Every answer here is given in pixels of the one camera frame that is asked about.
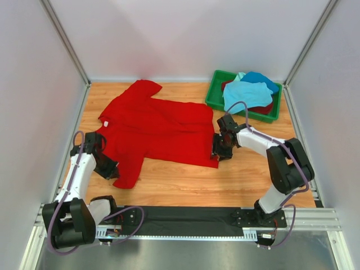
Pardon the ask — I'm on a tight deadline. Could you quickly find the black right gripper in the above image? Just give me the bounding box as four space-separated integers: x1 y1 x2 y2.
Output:
210 134 235 163

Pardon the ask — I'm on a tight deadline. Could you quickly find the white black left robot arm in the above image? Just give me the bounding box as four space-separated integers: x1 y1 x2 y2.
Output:
42 132 119 250

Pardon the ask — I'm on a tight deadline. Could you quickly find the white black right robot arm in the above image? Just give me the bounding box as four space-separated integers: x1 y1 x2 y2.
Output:
211 114 314 227

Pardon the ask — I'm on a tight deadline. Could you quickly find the green plastic bin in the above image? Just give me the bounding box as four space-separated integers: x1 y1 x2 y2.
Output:
205 70 282 123

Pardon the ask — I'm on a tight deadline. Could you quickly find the dark red t shirt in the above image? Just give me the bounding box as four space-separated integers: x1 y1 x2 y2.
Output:
223 81 273 113

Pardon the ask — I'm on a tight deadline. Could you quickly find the light blue t shirt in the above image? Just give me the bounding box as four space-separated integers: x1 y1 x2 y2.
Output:
221 71 279 115

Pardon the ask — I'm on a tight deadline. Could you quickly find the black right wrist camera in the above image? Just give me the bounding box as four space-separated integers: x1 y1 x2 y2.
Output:
217 114 239 133

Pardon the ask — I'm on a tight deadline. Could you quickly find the grey slotted cable duct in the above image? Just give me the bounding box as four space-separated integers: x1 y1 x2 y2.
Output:
95 227 258 242

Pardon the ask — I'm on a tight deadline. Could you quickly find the left aluminium corner post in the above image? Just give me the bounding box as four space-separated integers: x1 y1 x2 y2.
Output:
39 0 91 87

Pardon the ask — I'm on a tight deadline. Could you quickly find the aluminium corner post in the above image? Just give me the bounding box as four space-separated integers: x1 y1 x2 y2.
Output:
283 0 340 87
39 0 91 87

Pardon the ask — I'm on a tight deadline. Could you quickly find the right aluminium corner post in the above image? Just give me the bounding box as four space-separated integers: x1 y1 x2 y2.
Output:
283 0 340 87

